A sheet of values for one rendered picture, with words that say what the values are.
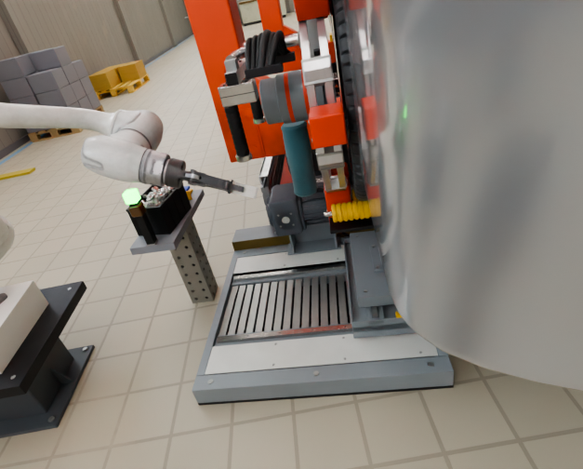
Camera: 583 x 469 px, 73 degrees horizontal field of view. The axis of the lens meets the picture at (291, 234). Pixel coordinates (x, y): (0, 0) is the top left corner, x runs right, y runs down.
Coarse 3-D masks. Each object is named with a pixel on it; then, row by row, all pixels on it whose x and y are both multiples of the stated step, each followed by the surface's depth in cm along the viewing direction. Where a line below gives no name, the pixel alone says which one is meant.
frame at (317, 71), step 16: (304, 32) 89; (320, 32) 88; (304, 48) 88; (320, 48) 87; (304, 64) 87; (320, 64) 87; (304, 80) 88; (320, 80) 88; (320, 160) 98; (336, 160) 98; (336, 176) 118
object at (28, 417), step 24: (48, 288) 158; (72, 288) 155; (48, 312) 145; (72, 312) 148; (48, 336) 133; (24, 360) 125; (48, 360) 148; (72, 360) 161; (0, 384) 118; (24, 384) 118; (48, 384) 146; (72, 384) 151; (0, 408) 139; (24, 408) 140; (48, 408) 143; (0, 432) 139; (24, 432) 137
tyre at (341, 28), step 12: (336, 0) 83; (336, 12) 83; (336, 24) 85; (336, 60) 134; (348, 60) 82; (348, 72) 83; (348, 84) 84; (348, 96) 85; (348, 108) 86; (348, 120) 89; (360, 168) 95; (360, 180) 99; (360, 192) 104
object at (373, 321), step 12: (348, 240) 172; (348, 252) 166; (348, 264) 159; (348, 276) 150; (348, 288) 144; (360, 312) 136; (372, 312) 130; (384, 312) 134; (396, 312) 128; (360, 324) 130; (372, 324) 130; (384, 324) 130; (396, 324) 129; (360, 336) 133; (372, 336) 133
